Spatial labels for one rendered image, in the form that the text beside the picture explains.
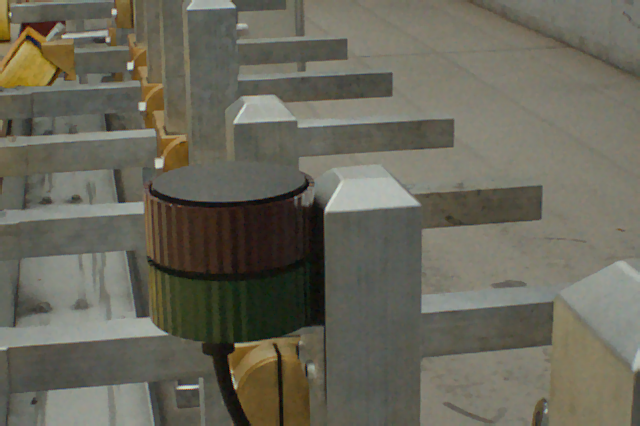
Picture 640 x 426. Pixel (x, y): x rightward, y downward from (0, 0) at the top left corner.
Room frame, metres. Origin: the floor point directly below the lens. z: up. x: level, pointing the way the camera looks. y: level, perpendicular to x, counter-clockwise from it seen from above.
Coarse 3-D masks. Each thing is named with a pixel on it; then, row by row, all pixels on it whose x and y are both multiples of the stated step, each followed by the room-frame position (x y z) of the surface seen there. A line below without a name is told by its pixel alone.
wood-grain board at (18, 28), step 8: (16, 0) 2.70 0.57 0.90; (24, 0) 2.70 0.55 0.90; (16, 24) 2.36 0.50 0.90; (16, 32) 2.27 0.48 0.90; (8, 40) 2.18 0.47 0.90; (0, 48) 2.10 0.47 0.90; (8, 48) 2.10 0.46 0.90; (8, 120) 1.68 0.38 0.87; (0, 128) 1.52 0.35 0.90; (0, 136) 1.49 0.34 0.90
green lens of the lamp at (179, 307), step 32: (160, 288) 0.42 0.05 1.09; (192, 288) 0.42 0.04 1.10; (224, 288) 0.41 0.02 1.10; (256, 288) 0.41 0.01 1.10; (288, 288) 0.42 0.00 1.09; (160, 320) 0.43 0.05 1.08; (192, 320) 0.42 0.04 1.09; (224, 320) 0.41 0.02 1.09; (256, 320) 0.41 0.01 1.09; (288, 320) 0.42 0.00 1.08
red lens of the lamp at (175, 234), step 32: (160, 224) 0.42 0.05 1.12; (192, 224) 0.41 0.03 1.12; (224, 224) 0.41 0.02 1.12; (256, 224) 0.41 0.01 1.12; (288, 224) 0.42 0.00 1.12; (160, 256) 0.42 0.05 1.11; (192, 256) 0.41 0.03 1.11; (224, 256) 0.41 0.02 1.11; (256, 256) 0.41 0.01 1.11; (288, 256) 0.42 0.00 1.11
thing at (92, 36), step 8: (240, 24) 2.74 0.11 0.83; (72, 32) 2.68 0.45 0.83; (80, 32) 2.69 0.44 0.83; (88, 32) 2.69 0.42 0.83; (96, 32) 2.69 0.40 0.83; (104, 32) 2.69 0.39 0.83; (240, 32) 2.74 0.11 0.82; (80, 40) 2.68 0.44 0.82; (88, 40) 2.68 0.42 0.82; (96, 40) 2.69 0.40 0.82; (104, 40) 2.69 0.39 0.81
